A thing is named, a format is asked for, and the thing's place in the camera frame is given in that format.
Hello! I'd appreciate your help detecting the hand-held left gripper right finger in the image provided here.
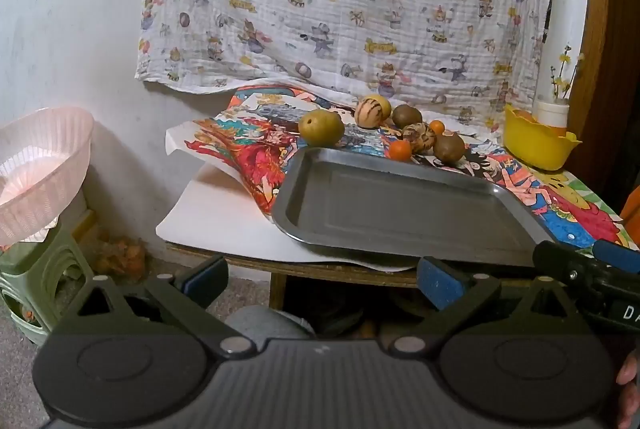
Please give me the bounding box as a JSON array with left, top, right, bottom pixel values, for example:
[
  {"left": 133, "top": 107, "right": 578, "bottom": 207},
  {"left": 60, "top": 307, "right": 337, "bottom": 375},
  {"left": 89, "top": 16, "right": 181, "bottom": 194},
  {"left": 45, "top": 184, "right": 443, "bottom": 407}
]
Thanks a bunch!
[{"left": 389, "top": 256, "right": 595, "bottom": 355}]

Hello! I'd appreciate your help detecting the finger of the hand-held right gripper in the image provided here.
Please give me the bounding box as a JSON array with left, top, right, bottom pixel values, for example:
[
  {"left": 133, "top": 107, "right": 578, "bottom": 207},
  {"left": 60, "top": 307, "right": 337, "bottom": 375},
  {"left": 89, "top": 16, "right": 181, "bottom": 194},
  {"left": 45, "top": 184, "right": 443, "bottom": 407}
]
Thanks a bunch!
[
  {"left": 592, "top": 239, "right": 640, "bottom": 267},
  {"left": 532, "top": 240, "right": 600, "bottom": 284}
]

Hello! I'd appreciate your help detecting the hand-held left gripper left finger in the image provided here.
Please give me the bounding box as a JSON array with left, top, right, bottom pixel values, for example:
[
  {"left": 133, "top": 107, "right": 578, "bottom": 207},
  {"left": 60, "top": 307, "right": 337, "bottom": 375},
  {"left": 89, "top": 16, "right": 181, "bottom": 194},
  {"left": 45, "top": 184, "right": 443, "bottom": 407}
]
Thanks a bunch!
[{"left": 55, "top": 255, "right": 258, "bottom": 355}]

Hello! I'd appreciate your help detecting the metal tray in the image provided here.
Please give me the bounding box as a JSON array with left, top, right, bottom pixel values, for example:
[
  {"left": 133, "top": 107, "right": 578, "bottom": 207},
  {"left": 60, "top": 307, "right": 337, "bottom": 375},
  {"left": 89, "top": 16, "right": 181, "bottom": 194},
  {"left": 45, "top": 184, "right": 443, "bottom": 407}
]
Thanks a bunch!
[{"left": 270, "top": 146, "right": 556, "bottom": 267}]

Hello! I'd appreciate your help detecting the kiwi with red sticker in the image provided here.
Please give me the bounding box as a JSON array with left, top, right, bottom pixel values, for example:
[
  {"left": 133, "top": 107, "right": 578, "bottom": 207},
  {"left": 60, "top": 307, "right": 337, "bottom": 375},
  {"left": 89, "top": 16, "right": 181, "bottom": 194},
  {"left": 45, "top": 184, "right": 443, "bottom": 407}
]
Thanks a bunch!
[{"left": 433, "top": 132, "right": 467, "bottom": 165}]

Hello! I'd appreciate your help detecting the striped pepino melon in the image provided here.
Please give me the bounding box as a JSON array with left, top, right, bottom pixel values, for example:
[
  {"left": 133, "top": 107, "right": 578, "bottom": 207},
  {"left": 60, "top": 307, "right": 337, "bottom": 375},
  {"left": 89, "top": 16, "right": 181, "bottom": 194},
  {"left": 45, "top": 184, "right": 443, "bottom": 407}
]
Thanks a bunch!
[
  {"left": 402, "top": 122, "right": 437, "bottom": 155},
  {"left": 355, "top": 97, "right": 386, "bottom": 128}
]

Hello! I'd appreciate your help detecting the brown kiwi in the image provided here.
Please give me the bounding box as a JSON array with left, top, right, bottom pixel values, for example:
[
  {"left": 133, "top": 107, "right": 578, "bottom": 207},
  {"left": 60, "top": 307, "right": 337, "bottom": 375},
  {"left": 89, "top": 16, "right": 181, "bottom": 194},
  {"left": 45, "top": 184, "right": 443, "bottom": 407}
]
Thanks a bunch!
[{"left": 391, "top": 104, "right": 423, "bottom": 130}]

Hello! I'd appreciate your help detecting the yellow lemon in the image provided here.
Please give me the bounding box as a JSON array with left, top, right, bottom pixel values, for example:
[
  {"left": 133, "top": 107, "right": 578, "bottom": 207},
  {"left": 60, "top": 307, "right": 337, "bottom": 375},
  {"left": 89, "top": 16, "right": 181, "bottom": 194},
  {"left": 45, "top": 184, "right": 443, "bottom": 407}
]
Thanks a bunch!
[{"left": 367, "top": 94, "right": 392, "bottom": 120}]

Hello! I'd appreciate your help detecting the green pear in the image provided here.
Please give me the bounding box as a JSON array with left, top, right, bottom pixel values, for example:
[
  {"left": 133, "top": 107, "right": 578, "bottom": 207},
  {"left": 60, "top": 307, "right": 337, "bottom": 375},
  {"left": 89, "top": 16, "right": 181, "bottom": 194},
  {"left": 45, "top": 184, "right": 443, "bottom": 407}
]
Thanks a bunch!
[{"left": 298, "top": 109, "right": 346, "bottom": 147}]

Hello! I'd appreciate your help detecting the person's right hand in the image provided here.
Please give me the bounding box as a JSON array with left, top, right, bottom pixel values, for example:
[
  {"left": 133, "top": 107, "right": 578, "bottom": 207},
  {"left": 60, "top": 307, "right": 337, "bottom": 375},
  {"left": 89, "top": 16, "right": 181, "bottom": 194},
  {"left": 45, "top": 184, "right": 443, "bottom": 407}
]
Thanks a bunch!
[{"left": 616, "top": 353, "right": 640, "bottom": 429}]

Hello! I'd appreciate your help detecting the orange cloth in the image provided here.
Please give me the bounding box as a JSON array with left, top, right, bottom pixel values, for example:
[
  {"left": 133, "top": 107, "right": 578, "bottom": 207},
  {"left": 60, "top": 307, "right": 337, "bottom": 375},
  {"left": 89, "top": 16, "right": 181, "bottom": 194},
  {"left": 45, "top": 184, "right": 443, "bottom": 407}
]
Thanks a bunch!
[{"left": 617, "top": 189, "right": 640, "bottom": 255}]

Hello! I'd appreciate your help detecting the yellow bear cartoon poster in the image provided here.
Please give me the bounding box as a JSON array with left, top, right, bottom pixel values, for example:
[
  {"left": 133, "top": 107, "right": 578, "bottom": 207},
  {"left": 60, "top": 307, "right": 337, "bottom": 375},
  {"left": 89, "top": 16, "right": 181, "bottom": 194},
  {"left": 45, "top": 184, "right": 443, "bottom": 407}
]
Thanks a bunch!
[{"left": 470, "top": 149, "right": 628, "bottom": 252}]

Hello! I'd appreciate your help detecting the colourful anime poster mat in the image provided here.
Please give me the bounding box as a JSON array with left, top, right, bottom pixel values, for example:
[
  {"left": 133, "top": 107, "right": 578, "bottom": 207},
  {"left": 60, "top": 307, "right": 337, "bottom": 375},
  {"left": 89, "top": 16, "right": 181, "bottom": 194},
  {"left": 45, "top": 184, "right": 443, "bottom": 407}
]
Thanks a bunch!
[{"left": 156, "top": 119, "right": 426, "bottom": 272}]

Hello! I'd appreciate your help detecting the wooden table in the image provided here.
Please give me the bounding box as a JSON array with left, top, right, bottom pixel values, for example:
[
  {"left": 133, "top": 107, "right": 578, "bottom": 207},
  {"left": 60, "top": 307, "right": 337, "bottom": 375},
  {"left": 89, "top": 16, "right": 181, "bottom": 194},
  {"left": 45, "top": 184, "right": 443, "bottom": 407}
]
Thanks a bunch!
[{"left": 167, "top": 241, "right": 536, "bottom": 310}]

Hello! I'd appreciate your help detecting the orange peel pile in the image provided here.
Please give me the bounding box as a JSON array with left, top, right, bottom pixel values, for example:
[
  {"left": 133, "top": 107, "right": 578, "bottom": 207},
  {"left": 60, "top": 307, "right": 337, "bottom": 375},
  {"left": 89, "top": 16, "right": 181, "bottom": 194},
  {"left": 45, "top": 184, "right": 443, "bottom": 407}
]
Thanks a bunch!
[{"left": 92, "top": 234, "right": 148, "bottom": 282}]

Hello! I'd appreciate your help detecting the yellow plastic bowl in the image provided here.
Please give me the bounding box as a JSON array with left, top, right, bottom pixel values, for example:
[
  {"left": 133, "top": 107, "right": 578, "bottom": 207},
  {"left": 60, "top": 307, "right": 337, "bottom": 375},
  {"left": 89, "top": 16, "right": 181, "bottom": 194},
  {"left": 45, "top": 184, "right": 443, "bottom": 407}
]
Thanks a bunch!
[{"left": 502, "top": 103, "right": 583, "bottom": 171}]

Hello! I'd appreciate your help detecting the white plastic cup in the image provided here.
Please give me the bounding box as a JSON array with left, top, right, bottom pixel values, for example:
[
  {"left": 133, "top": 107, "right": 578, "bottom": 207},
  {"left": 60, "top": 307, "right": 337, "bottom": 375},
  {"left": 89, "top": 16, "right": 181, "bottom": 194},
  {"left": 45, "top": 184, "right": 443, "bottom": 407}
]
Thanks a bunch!
[{"left": 532, "top": 98, "right": 571, "bottom": 134}]

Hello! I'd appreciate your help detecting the yellow flower twig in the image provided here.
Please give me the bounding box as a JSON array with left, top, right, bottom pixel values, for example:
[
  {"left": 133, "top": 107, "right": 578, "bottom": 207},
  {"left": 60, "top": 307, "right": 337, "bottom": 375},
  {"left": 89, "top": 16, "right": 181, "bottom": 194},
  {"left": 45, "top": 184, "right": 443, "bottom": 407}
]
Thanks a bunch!
[{"left": 547, "top": 43, "right": 586, "bottom": 102}]

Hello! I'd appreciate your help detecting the green plastic stool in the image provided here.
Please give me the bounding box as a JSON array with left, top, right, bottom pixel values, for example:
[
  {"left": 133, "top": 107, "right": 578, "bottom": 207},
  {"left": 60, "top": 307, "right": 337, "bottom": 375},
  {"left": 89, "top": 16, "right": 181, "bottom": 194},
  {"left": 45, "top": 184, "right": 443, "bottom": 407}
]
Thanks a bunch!
[{"left": 0, "top": 209, "right": 96, "bottom": 347}]

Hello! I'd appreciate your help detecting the pink plastic basket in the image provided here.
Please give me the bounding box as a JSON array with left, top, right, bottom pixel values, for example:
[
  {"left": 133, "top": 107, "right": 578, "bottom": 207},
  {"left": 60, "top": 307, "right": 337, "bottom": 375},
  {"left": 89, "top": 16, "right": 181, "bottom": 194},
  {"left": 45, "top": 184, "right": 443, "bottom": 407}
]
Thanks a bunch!
[{"left": 0, "top": 106, "right": 96, "bottom": 247}]

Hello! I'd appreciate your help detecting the white printed blanket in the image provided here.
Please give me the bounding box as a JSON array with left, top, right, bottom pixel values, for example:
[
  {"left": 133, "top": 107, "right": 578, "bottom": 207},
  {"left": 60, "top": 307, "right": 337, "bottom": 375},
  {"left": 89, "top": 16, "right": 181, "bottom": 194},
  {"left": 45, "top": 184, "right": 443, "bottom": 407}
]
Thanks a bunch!
[{"left": 134, "top": 0, "right": 558, "bottom": 132}]

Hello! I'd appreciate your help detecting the brown wooden frame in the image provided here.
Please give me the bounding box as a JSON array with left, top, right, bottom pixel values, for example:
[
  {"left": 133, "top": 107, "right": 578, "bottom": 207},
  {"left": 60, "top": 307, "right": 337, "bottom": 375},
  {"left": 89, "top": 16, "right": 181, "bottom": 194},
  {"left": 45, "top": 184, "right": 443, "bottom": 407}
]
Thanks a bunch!
[{"left": 565, "top": 0, "right": 640, "bottom": 200}]

